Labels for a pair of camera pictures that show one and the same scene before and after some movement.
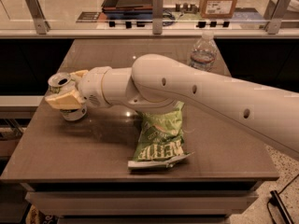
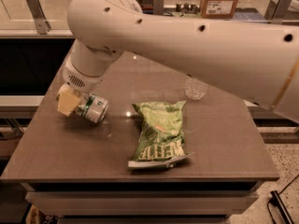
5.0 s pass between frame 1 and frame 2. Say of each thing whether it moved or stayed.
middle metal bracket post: stayed
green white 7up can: moved
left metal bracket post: stayed
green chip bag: stayed
